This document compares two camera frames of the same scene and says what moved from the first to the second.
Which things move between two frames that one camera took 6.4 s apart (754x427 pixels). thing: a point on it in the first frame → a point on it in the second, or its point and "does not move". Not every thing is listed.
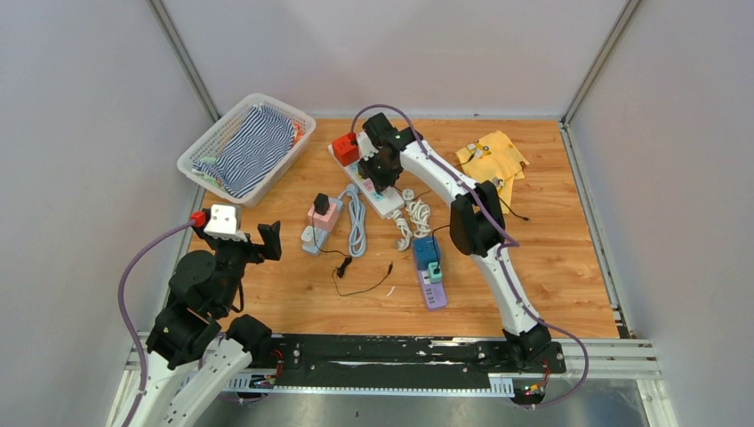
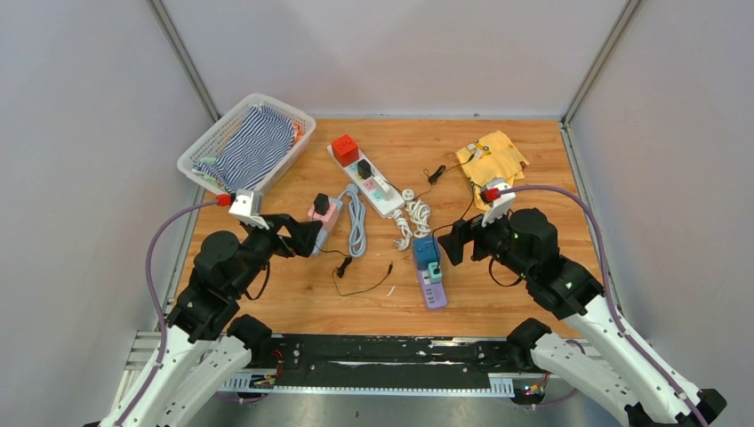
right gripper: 382,183 → 462,232
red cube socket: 344,150 does not move
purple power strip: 434,292 does not move
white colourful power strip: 388,201 does not move
